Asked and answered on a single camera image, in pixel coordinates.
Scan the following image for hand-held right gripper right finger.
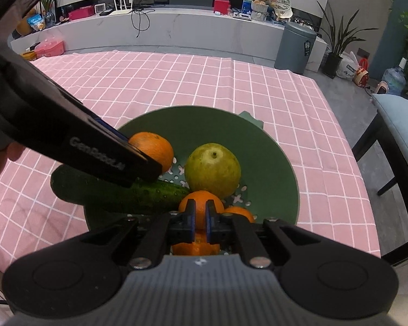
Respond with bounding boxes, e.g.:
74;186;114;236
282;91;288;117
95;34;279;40
205;200;327;269

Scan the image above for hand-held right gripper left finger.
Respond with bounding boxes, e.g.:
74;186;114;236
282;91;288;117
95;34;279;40
76;199;197;269

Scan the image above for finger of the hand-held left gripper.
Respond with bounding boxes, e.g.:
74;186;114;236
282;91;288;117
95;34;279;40
84;109;163;182

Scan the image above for orange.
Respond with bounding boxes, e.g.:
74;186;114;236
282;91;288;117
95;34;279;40
178;190;225;230
224;206;256;225
128;131;175;174
171;231;222;257

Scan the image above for green cucumber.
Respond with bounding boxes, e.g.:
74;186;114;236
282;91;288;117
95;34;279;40
50;164;191;215

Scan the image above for yellow-green pear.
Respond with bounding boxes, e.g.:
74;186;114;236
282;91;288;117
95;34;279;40
184;143;242;200

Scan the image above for green colander bowl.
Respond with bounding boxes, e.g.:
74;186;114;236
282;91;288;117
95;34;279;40
82;105;300;257

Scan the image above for person's left hand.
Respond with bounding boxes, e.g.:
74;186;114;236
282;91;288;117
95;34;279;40
0;142;25;184

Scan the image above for pink plastic basket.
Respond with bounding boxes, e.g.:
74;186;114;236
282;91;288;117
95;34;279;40
33;37;65;59

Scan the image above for gold vase with dried flowers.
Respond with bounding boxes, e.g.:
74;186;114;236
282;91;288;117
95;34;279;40
15;8;39;39

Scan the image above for blue snack packet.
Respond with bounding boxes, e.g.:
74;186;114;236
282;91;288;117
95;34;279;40
27;14;46;30

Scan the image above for green plant in glass vase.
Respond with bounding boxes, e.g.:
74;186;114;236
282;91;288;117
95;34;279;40
40;0;67;28

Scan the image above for pink checked tablecloth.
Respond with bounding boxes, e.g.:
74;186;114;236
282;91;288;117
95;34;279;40
0;50;382;274

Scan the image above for pink box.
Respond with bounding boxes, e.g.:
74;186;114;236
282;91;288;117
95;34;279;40
68;6;94;21

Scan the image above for white router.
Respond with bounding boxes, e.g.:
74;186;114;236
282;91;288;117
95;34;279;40
108;0;135;17

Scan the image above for white marble television console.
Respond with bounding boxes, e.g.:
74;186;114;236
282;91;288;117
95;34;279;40
8;4;329;76

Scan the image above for red box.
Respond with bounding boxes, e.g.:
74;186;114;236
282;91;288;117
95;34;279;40
213;0;231;15

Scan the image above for grey trash bin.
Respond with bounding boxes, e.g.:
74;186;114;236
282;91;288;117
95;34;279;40
274;20;318;76

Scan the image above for white plastic bag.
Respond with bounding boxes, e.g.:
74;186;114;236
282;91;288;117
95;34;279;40
336;51;360;79

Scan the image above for red and white bag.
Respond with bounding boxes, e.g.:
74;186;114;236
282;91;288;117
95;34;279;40
353;57;370;87

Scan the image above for bench with blue cushion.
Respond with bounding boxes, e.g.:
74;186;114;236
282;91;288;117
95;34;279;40
351;93;408;266

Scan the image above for potted long-leaf plant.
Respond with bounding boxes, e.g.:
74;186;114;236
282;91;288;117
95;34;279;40
317;1;379;79

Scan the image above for large water bottle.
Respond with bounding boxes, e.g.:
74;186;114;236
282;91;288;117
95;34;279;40
382;57;407;96

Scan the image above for black cables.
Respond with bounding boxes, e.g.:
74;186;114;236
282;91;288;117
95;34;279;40
131;8;156;39

